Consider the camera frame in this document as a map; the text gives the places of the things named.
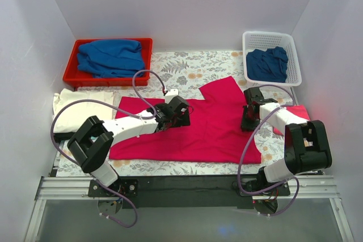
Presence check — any crimson red t shirt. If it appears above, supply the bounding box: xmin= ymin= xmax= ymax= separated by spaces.
xmin=109 ymin=77 xmax=252 ymax=163

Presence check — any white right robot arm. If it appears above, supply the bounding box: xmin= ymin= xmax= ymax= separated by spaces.
xmin=237 ymin=87 xmax=332 ymax=196

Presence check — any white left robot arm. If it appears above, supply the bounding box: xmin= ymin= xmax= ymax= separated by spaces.
xmin=67 ymin=95 xmax=191 ymax=197

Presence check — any floral patterned table mat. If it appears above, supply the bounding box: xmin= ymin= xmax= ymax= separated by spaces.
xmin=54 ymin=51 xmax=292 ymax=177

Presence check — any folded pink t shirt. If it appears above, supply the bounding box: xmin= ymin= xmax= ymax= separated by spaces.
xmin=273 ymin=105 xmax=310 ymax=135

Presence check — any navy blue t shirt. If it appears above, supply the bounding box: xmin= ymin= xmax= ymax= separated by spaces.
xmin=246 ymin=46 xmax=288 ymax=83

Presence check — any white plastic laundry basket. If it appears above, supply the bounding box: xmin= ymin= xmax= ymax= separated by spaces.
xmin=242 ymin=31 xmax=302 ymax=87

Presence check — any red plastic tray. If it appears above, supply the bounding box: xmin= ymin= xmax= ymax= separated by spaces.
xmin=63 ymin=37 xmax=153 ymax=89

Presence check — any folded royal blue t shirt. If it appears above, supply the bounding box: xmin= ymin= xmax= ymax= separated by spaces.
xmin=77 ymin=39 xmax=145 ymax=78

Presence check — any folded white t shirt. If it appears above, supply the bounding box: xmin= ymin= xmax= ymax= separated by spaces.
xmin=53 ymin=88 xmax=114 ymax=133

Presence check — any folded black t shirt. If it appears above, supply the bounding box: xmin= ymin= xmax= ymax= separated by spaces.
xmin=53 ymin=133 xmax=74 ymax=143

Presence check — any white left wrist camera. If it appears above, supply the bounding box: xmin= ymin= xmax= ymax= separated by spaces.
xmin=164 ymin=88 xmax=179 ymax=104

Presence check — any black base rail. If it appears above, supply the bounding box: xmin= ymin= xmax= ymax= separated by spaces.
xmin=87 ymin=174 xmax=290 ymax=209

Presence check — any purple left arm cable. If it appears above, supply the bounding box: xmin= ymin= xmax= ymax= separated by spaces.
xmin=49 ymin=69 xmax=169 ymax=228

